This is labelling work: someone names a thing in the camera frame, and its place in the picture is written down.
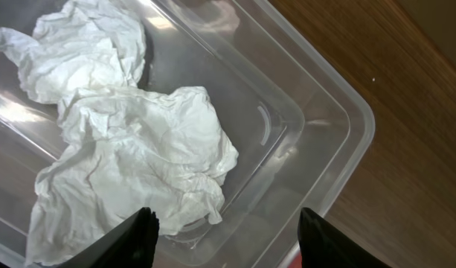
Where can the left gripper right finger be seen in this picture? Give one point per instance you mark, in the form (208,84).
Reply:
(323,246)

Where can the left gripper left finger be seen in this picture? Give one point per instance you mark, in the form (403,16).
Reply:
(129,245)

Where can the white napkin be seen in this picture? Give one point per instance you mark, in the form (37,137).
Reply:
(126,148)

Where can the clear plastic bin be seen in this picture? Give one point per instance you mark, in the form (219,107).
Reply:
(300,130)

